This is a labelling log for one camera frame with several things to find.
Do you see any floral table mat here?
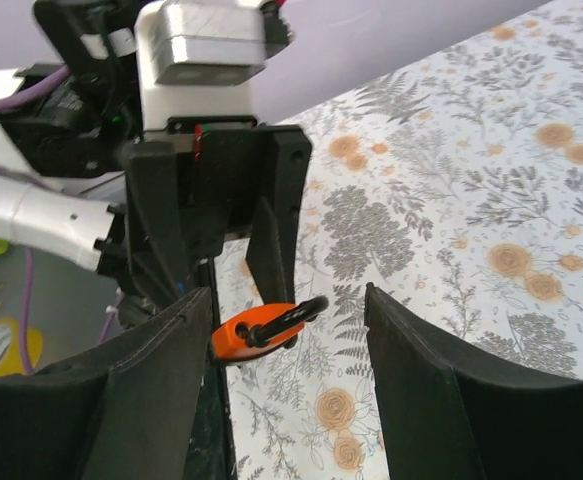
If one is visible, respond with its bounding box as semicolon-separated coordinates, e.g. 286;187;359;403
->
227;1;583;479

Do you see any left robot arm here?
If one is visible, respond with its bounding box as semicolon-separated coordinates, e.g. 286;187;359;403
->
0;1;312;307

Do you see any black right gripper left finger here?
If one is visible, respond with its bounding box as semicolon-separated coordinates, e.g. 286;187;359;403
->
0;288;212;479

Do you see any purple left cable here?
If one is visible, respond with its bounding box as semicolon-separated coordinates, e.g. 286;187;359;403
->
0;64;122;376

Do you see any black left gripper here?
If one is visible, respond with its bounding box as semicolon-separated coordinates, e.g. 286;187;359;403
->
121;123;312;305

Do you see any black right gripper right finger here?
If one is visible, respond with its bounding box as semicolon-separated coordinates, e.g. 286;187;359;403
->
364;285;583;479

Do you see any orange black padlock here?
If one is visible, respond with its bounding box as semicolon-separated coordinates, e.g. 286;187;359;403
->
208;296;329;367

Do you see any yellow tape roll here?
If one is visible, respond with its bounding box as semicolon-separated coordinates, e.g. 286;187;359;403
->
0;317;45;379

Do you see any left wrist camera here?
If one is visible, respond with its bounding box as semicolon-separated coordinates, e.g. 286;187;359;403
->
135;1;291;131

